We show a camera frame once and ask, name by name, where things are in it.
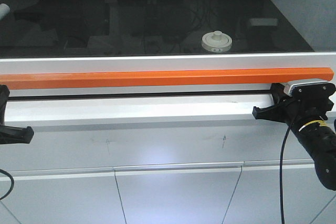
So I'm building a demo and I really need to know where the orange sash handle bar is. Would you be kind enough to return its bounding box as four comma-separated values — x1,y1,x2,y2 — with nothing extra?
1,68,334,90

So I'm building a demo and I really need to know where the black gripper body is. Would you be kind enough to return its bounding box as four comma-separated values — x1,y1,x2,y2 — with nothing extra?
281,96,333,127

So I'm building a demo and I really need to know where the white cylinder at left edge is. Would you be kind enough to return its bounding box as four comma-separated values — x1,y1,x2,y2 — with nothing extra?
0,3,11,20

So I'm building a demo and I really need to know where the left white cabinet door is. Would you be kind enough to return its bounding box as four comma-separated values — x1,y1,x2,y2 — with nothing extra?
1,172,125,223

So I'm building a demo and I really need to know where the glass jar with cream lid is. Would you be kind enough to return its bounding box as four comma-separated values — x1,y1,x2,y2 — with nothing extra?
202,30,233,54

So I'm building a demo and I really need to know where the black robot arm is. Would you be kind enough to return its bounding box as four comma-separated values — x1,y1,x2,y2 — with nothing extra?
252,82,335,190

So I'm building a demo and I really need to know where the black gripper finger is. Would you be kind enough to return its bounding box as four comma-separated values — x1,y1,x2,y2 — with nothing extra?
252,102,288,123
1,125,34,144
270,83,287,103
0,84,10,124

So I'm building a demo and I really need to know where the right white cabinet door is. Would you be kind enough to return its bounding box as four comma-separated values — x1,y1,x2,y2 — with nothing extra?
224,161,335,223

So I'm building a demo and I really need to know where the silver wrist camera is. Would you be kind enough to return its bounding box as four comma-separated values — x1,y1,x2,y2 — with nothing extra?
281,79,335,98

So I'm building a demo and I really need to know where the black camera cable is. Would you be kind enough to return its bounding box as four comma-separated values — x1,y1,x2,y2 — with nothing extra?
279,123,292,224
0,169,15,200

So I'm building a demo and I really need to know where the white-framed glass sash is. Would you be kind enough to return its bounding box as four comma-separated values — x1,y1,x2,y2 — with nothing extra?
1,0,335,96

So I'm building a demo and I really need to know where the middle white cabinet door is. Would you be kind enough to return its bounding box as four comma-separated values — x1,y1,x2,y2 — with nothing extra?
116,166,242,223

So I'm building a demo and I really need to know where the white cabinet door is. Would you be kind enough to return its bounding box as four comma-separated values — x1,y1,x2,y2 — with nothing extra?
116,166,242,223
1,172,125,223
224,161,335,223

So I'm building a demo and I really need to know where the white fume hood base cabinet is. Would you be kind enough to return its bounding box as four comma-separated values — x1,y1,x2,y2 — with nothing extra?
0,89,336,224

